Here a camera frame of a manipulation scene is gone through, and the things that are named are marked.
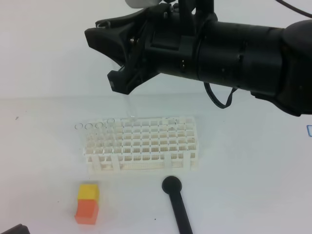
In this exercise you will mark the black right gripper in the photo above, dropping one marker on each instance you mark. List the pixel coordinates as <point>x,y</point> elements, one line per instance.
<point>163,39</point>

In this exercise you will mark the clear test tube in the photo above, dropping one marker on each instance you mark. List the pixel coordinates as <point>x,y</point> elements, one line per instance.
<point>112,136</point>
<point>83,134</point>
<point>100,136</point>
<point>90,137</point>
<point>130,108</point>

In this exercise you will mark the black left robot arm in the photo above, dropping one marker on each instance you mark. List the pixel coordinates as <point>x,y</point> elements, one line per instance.
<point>18,229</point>

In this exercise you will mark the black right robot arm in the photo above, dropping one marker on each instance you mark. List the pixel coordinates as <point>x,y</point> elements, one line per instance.
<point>273,64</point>

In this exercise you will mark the white test tube rack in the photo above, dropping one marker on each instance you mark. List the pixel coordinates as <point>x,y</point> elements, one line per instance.
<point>160,143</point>

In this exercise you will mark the yellow and orange block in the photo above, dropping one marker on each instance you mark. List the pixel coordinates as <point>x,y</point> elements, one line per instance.
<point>87,210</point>

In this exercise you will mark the black round-headed handle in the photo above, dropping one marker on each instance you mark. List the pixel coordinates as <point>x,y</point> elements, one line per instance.
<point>172,186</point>

